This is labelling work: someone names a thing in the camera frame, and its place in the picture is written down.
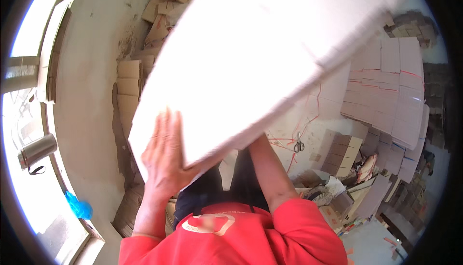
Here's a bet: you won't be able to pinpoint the stack of brown cardboard sheets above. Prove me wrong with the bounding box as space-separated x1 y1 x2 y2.
116 59 146 140

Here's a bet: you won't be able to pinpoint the stack of leaning cardboard sheets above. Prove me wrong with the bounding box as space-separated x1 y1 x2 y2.
37 0 72 104

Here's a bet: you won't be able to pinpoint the red and white bag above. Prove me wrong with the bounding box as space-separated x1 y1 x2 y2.
356 154 377 185

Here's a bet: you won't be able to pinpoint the person's left hand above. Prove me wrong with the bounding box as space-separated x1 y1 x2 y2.
141 107 203 201

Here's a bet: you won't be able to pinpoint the small stack of folded cartons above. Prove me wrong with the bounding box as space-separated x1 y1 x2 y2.
320 129 364 177

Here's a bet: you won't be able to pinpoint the blue plastic bag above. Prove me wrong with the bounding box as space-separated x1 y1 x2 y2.
65 191 94 221

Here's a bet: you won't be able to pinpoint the large white cardboard sheet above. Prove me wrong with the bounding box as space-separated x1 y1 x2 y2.
128 0 411 192

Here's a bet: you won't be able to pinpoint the heap of dark carton stacks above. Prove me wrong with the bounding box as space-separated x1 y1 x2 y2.
383 10 440 49

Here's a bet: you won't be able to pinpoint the pile of brown folded cartons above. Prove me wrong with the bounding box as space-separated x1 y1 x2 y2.
140 0 203 49

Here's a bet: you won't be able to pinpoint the person's body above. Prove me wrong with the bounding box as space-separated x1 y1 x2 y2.
118 198 348 265

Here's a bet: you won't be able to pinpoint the window frame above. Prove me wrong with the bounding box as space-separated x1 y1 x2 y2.
0 0 105 265

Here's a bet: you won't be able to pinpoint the steel flask with strap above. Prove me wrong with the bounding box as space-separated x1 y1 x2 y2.
17 133 58 176

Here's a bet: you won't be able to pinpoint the scissors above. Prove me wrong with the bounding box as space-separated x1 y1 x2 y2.
293 131 305 153

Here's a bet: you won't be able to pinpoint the stack of tied cardboard bundles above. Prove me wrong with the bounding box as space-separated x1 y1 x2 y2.
339 37 431 151

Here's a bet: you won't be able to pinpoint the stack of flat cardboard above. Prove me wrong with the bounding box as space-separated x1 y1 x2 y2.
111 185 146 239

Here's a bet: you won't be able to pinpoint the red tying string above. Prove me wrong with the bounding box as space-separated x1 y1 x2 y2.
268 83 323 174

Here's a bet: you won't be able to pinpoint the person's legs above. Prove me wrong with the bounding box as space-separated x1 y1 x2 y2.
173 149 270 229

